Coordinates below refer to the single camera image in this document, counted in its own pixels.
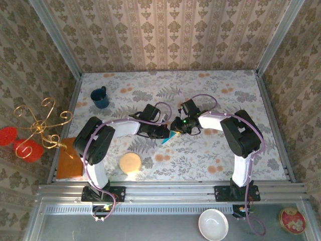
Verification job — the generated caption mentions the orange wooden board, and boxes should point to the orange wooden board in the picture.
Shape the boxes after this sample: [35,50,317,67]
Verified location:
[55,137,85,180]

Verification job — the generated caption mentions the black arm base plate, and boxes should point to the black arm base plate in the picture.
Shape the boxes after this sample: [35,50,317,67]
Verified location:
[214,185,261,202]
[81,186,126,203]

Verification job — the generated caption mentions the gold wire stand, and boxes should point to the gold wire stand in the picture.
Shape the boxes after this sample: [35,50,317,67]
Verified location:
[14,97,75,159]

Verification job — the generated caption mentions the red plastic goblet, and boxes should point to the red plastic goblet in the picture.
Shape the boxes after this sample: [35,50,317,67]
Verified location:
[0,126,45,163]

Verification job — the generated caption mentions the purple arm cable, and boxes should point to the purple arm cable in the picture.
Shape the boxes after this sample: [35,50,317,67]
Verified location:
[189,93,267,236]
[82,101,173,223]

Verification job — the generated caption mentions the aluminium frame post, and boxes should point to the aluminium frame post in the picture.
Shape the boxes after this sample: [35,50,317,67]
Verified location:
[255,0,305,76]
[29,0,82,78]

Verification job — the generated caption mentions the dark blue mug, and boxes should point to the dark blue mug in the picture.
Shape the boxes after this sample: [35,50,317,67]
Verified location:
[90,86,110,109]

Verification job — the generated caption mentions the red round tin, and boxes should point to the red round tin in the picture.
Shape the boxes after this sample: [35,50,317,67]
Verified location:
[278,207,307,235]

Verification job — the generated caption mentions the aluminium frame rail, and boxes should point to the aluminium frame rail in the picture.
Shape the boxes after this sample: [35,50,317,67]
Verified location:
[37,180,308,204]

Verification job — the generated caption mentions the aluminium table side rail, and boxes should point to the aluminium table side rail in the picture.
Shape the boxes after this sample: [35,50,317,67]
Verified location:
[47,72,83,184]
[255,71,296,183]

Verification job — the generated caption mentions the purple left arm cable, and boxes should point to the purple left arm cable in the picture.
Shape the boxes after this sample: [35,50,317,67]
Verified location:
[82,101,173,223]

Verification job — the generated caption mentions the small black controller board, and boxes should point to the small black controller board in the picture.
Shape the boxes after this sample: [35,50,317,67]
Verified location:
[90,203,113,216]
[232,204,254,218]

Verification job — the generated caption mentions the white bowl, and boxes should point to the white bowl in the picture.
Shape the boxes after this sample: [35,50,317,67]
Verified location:
[198,208,229,241]

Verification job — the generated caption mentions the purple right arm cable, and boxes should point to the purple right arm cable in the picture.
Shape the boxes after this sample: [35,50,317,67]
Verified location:
[189,93,267,236]

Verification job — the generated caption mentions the blue paper sheet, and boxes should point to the blue paper sheet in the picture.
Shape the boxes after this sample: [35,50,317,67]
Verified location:
[160,130,180,145]

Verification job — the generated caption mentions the grey slotted cable duct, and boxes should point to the grey slotted cable duct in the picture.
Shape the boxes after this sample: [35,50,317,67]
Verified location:
[41,205,235,214]

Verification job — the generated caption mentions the round cork coaster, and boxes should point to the round cork coaster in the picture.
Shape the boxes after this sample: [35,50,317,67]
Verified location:
[119,152,142,176]

